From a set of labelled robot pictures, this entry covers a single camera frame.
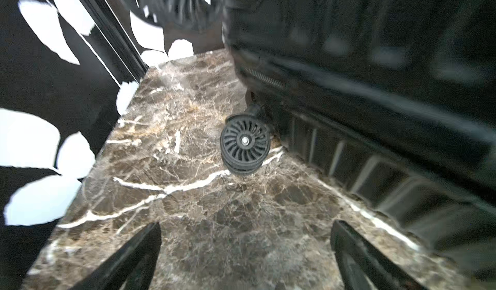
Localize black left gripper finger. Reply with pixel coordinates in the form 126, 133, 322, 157
72, 222, 161, 289

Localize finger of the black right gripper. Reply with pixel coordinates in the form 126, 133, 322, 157
330, 220, 425, 289

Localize black ribbed hard-shell suitcase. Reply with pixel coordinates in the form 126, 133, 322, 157
121, 0, 495, 282

